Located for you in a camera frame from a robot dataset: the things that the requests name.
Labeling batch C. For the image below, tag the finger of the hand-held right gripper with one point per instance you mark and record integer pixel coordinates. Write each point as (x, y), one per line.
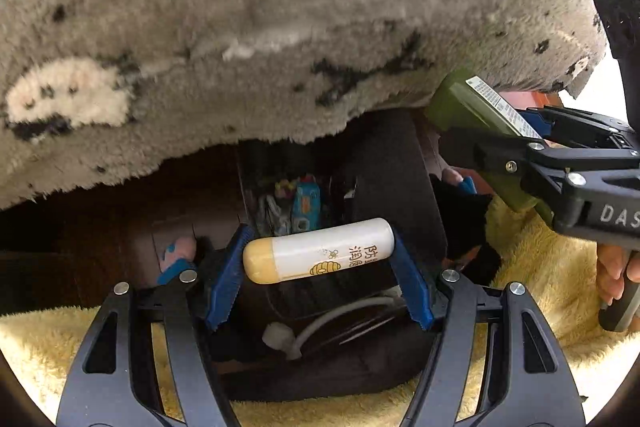
(505, 162)
(575, 124)

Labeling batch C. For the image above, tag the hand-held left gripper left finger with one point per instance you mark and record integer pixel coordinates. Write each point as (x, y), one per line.
(227, 277)

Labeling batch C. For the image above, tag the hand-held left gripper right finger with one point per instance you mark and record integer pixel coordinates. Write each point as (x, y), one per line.
(412, 277)

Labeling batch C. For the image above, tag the dark green labelled bottle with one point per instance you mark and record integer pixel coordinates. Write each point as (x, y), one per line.
(462, 107)

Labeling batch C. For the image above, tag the grey plastic item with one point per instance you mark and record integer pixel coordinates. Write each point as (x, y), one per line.
(272, 213)

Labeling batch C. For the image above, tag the white bottle with yellow cap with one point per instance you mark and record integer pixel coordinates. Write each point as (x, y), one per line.
(320, 249)

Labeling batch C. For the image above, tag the blue snack packet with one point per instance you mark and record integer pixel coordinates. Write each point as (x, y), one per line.
(306, 202)

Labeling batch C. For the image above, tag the dark bag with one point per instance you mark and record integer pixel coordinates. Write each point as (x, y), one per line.
(385, 167)

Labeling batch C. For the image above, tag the person's right hand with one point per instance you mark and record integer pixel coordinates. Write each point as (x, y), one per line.
(610, 272)

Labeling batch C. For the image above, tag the pink and blue slipper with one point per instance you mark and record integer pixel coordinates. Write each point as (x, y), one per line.
(177, 249)
(457, 179)

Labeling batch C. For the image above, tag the yellow fluffy rug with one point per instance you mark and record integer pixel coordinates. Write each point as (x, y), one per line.
(540, 287)

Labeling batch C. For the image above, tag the grey printed fleece blanket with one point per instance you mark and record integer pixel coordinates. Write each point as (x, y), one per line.
(250, 7)

